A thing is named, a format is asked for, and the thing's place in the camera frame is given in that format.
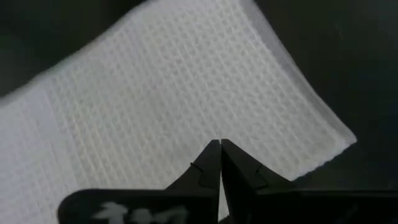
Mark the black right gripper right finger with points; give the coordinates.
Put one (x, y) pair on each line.
(245, 183)

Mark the grey waffle-weave towel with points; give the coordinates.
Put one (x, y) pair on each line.
(155, 93)

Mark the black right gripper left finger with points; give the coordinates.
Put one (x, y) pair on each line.
(203, 177)

